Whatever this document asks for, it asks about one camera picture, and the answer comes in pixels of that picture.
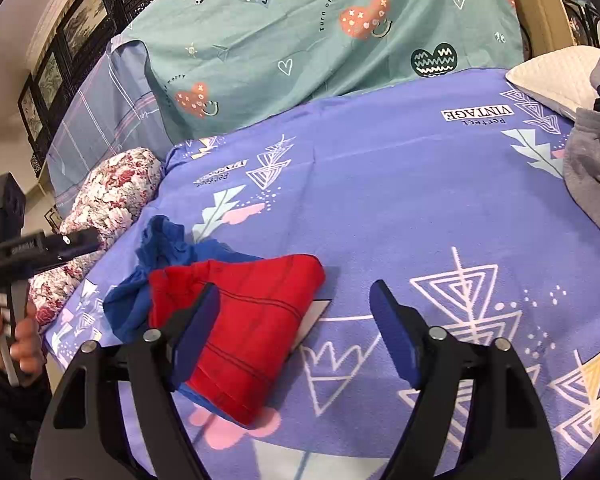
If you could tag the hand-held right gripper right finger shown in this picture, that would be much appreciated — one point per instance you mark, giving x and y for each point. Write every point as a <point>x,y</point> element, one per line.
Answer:
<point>395,335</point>

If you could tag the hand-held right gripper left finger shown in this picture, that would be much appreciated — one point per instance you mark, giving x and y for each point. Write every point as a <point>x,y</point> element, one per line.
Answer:
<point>197,335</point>

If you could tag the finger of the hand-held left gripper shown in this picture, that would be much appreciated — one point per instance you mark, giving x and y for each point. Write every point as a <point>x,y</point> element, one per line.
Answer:
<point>75,247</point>

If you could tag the blue and red pants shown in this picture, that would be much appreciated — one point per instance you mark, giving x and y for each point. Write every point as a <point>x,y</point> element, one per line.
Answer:
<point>250,320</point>

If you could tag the person's left forearm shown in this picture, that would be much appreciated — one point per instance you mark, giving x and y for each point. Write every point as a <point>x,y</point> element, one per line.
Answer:
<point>5,425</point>

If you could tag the person's left hand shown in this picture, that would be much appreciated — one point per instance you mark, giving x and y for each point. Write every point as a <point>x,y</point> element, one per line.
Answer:
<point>29,342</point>

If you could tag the floral bolster pillow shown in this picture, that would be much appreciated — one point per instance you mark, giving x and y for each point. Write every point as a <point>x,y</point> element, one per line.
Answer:
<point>120,195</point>

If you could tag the grey plaid pillow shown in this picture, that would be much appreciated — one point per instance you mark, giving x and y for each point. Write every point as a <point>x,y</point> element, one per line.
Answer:
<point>105,125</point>

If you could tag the purple printed bed sheet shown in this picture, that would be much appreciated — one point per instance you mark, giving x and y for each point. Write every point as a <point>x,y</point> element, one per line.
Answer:
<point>380,185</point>

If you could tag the grey garment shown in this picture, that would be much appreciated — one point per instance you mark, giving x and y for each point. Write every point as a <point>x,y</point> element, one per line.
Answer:
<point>587,170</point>

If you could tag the white quilted pillow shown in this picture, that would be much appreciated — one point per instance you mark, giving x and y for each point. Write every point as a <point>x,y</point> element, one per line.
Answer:
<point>555,77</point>

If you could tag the green heart print duvet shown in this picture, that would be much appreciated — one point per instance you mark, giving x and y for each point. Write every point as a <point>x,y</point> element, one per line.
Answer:
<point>305,35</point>

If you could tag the wooden headboard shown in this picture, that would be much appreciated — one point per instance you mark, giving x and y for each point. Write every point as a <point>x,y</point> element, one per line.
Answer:
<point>540,5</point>

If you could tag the dark display cabinet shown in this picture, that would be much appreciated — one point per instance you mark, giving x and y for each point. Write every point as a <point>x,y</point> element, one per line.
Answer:
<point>585,20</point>

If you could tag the black framed wall pictures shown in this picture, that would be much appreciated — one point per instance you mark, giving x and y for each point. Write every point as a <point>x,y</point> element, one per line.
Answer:
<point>75,30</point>

